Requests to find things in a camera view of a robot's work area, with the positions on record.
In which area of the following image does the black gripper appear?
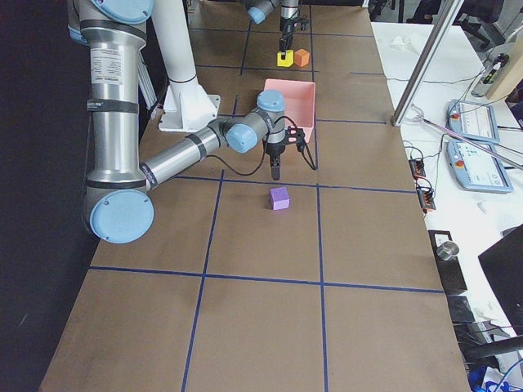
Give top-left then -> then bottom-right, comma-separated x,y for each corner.
279,16 -> 309,53
264,142 -> 285,180

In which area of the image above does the yellow foam block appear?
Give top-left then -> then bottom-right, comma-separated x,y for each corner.
276,50 -> 294,68

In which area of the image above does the purple foam block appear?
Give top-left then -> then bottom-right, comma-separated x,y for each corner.
270,187 -> 290,211

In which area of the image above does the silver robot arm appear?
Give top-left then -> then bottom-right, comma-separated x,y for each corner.
68,1 -> 288,244
242,0 -> 309,58

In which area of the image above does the pink plastic bin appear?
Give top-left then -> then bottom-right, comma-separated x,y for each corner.
264,78 -> 315,142

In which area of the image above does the orange foam block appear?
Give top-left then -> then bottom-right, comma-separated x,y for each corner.
293,49 -> 311,68

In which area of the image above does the black orange connector box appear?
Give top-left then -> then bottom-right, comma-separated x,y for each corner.
409,158 -> 426,179

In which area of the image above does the white side table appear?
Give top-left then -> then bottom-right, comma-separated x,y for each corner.
369,20 -> 523,340

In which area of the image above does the silver metal cup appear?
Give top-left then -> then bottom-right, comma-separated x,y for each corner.
436,241 -> 459,261

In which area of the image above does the lower teach pendant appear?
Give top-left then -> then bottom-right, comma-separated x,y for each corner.
446,140 -> 513,194

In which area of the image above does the teach pendant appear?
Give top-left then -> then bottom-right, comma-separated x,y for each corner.
447,100 -> 500,144
446,140 -> 513,194

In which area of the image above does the upper teach pendant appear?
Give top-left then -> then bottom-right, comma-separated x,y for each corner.
447,100 -> 500,144

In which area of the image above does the black monitor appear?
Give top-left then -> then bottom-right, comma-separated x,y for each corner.
479,230 -> 523,335

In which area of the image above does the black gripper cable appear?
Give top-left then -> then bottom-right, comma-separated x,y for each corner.
206,116 -> 319,177

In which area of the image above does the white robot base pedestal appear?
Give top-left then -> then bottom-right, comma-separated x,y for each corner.
152,0 -> 220,132

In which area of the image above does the aluminium frame post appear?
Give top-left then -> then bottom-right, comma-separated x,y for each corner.
391,0 -> 463,127

